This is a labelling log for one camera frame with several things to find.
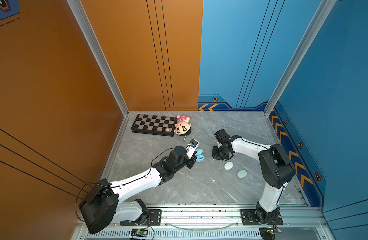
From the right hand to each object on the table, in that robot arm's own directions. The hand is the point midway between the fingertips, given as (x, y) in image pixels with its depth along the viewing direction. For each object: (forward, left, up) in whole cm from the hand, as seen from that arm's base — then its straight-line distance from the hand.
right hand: (212, 157), depth 94 cm
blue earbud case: (-7, +8, +12) cm, 16 cm away
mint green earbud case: (-11, -16, 0) cm, 20 cm away
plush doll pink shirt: (+17, +19, +9) cm, 27 cm away
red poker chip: (+20, +30, +3) cm, 36 cm away
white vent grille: (-40, +18, -2) cm, 44 cm away
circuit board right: (-38, -25, -1) cm, 46 cm away
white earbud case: (-6, -9, +1) cm, 11 cm away
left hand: (-4, +10, +15) cm, 19 cm away
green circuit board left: (-39, +38, -3) cm, 55 cm away
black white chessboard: (+25, +40, +3) cm, 48 cm away
